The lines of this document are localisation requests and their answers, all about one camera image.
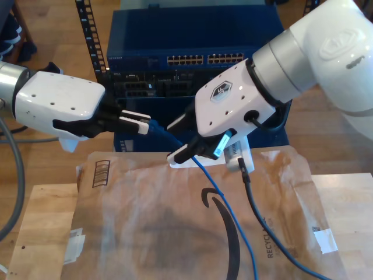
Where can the white tape strip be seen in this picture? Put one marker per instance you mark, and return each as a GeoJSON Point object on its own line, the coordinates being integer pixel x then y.
{"type": "Point", "coordinates": [186, 167]}

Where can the blue box with white label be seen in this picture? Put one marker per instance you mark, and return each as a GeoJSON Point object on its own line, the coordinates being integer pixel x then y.
{"type": "Point", "coordinates": [151, 144]}

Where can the brown paper mailer bag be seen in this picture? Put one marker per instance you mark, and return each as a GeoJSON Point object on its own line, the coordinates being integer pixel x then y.
{"type": "Point", "coordinates": [131, 227]}

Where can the white paper label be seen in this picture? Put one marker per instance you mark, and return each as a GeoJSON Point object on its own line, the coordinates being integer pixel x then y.
{"type": "Point", "coordinates": [74, 248]}
{"type": "Point", "coordinates": [326, 240]}

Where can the black rack frame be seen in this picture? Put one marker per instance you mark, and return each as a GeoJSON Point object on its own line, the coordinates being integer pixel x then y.
{"type": "Point", "coordinates": [90, 32]}

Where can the blue network switch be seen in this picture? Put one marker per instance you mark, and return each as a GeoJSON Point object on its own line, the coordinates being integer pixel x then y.
{"type": "Point", "coordinates": [189, 32]}

